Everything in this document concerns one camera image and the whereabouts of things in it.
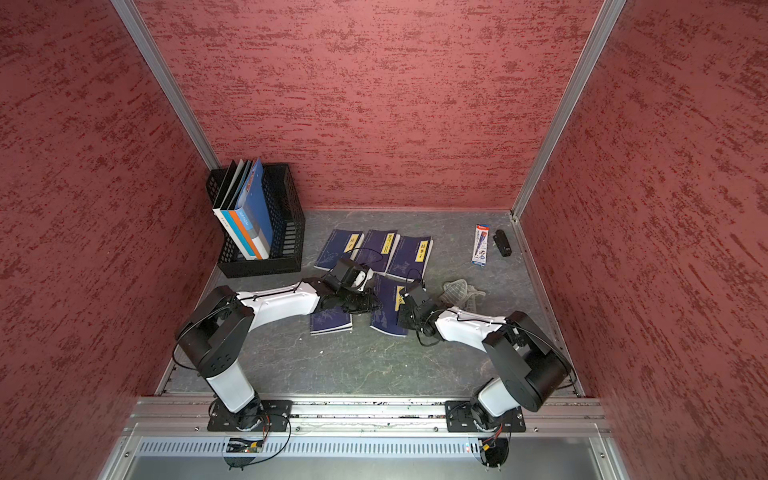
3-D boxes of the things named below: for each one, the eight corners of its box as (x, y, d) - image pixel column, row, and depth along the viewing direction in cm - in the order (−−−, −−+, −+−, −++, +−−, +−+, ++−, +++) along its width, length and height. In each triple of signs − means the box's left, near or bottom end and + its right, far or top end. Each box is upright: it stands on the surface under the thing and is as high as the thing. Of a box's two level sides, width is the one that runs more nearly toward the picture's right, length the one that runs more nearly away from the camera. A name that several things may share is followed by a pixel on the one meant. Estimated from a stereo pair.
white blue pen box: (470, 264, 108) (471, 260, 106) (475, 226, 120) (476, 223, 118) (485, 267, 107) (487, 264, 105) (489, 229, 119) (490, 226, 117)
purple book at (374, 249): (354, 265, 107) (353, 260, 104) (368, 230, 118) (367, 225, 115) (384, 272, 105) (384, 267, 103) (396, 235, 116) (396, 230, 113)
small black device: (500, 256, 110) (503, 250, 107) (492, 236, 116) (495, 229, 113) (509, 256, 110) (512, 250, 107) (500, 235, 117) (503, 229, 114)
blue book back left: (315, 267, 106) (313, 262, 104) (335, 230, 117) (334, 225, 115) (347, 275, 104) (346, 271, 102) (364, 237, 115) (364, 232, 113)
